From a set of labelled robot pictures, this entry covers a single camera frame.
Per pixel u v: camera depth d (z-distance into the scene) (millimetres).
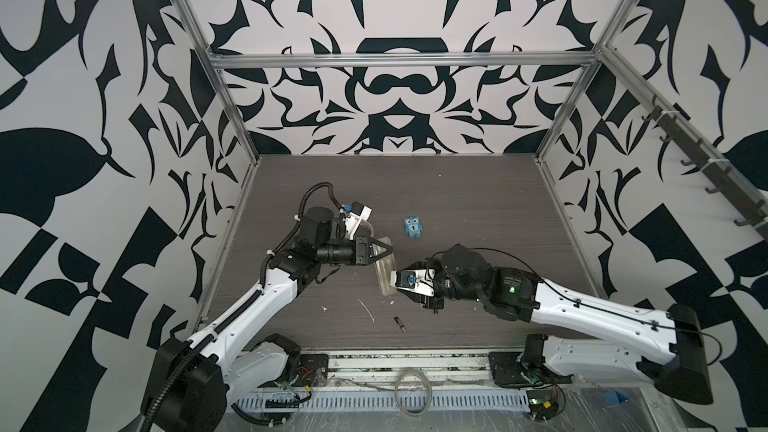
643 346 425
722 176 548
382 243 705
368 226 991
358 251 649
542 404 710
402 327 810
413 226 990
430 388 722
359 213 701
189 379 385
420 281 557
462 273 513
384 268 700
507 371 734
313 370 734
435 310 830
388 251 705
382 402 649
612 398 681
